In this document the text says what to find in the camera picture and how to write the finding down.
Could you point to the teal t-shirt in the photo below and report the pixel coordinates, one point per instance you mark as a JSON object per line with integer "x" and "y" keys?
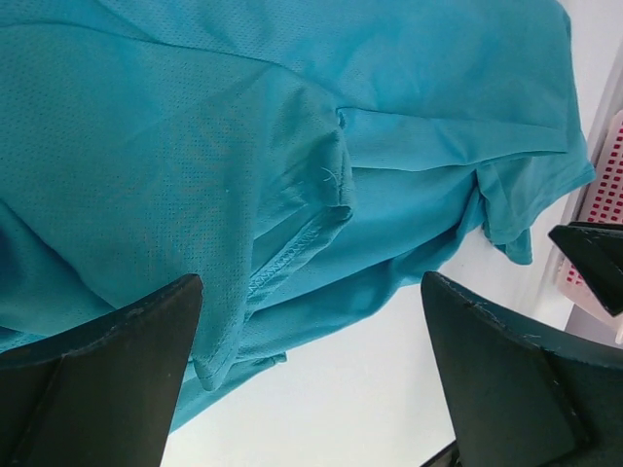
{"x": 304, "y": 158}

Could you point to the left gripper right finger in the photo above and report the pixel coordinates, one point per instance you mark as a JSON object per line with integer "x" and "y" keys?
{"x": 519, "y": 392}

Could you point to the white plastic basket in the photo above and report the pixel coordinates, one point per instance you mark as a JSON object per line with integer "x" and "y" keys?
{"x": 601, "y": 204}

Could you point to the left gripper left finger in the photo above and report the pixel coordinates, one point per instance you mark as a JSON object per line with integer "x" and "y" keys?
{"x": 103, "y": 393}

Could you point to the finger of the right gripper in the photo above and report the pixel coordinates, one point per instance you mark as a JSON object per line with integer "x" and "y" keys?
{"x": 595, "y": 249}

